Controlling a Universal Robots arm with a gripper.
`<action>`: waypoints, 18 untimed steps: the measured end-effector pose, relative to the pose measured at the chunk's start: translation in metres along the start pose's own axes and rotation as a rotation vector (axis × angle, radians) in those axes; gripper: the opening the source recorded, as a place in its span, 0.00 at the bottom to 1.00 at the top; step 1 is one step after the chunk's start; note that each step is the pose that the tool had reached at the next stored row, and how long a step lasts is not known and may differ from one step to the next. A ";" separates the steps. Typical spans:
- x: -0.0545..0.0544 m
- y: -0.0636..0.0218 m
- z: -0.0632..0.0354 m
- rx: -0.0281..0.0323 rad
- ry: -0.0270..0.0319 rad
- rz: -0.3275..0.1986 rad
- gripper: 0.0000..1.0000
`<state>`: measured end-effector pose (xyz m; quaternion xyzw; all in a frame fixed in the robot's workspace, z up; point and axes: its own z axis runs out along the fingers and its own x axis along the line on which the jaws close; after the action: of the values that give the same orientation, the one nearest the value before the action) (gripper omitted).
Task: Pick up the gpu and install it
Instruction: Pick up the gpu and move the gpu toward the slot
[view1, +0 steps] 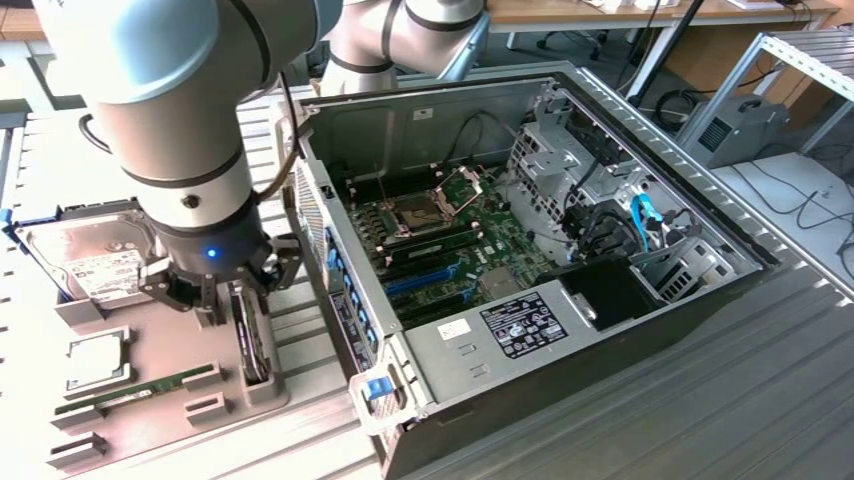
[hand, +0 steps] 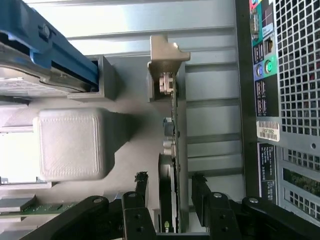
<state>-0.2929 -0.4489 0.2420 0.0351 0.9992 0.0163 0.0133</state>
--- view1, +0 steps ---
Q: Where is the black fan shroud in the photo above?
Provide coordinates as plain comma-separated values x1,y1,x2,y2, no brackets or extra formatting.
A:
537,257,669,334

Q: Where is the black RAM stick with sticker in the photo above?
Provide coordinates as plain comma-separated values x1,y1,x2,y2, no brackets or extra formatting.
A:
385,230,483,265

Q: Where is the green RAM stick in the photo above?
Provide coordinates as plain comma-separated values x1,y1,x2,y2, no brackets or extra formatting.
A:
52,367,219,416

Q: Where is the green motherboard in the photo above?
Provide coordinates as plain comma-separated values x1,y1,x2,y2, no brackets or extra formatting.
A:
343,164,569,331

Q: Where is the grey control box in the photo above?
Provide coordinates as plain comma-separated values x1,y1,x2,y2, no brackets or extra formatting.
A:
693,94,793,169

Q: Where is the black stand pole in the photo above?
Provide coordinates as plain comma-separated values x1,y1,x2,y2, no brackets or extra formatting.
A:
630,0,707,104

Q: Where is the open grey PC case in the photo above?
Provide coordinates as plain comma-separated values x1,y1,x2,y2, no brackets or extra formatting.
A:
266,59,844,480

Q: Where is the CPU socket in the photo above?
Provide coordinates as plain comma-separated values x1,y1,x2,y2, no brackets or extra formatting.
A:
390,192,462,236

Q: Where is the silver chipset heatsink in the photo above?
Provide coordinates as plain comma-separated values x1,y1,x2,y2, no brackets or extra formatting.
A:
478,267,527,297

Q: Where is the silver hard disk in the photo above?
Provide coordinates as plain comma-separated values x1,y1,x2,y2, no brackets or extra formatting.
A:
12,199,159,307

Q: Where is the office chair base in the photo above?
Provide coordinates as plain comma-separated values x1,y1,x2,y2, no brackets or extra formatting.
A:
537,29,613,61

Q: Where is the blue disk caddy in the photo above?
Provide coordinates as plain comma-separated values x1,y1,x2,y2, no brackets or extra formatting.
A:
0,197,146,249

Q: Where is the aluminium frame table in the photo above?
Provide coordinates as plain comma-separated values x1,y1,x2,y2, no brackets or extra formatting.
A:
673,29,854,156

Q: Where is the grey power supply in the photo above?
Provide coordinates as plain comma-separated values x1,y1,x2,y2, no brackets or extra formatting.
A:
399,277,606,406

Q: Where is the thin locking lever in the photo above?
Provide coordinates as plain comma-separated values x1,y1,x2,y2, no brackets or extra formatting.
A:
373,162,397,207

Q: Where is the silver CPU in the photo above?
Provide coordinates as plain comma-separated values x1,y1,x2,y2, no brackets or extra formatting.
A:
66,337,132,394

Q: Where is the wooden office desk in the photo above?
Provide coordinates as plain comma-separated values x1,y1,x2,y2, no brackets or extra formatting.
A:
0,0,52,114
487,0,844,101

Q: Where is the blue expansion slot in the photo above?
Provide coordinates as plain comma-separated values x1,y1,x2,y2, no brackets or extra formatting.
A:
383,266,463,297

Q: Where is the grey parts rack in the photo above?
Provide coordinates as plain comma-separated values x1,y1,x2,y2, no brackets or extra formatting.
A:
43,282,292,471

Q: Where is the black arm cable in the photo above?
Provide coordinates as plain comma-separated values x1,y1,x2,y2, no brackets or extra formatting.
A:
76,69,316,204

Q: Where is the metal socket cover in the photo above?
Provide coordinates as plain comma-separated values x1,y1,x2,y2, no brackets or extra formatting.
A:
433,167,486,224

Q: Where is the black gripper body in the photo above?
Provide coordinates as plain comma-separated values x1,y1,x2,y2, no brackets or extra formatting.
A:
154,207,274,282

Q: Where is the black wire bundle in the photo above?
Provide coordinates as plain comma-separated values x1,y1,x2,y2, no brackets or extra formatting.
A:
561,199,642,264

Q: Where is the blue wire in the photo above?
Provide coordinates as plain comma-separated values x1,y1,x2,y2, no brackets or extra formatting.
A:
626,192,669,256

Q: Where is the silver disk bay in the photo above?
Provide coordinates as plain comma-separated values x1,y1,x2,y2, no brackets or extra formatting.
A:
626,234,766,307
505,119,662,221

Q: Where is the graphics card with metal bracket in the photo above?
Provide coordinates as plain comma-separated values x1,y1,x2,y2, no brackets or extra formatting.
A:
219,277,275,390

